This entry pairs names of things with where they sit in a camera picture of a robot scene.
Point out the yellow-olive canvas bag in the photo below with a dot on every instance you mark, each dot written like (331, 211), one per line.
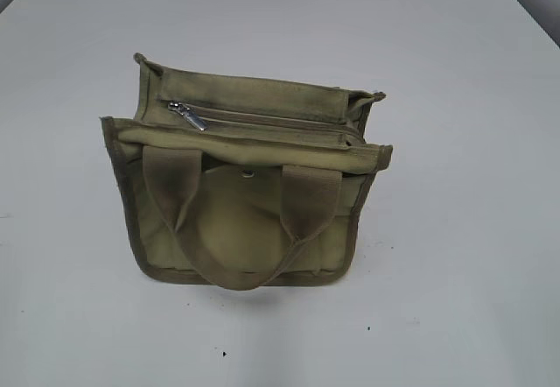
(270, 194)

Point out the silver zipper pull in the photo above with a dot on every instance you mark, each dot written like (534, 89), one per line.
(187, 113)

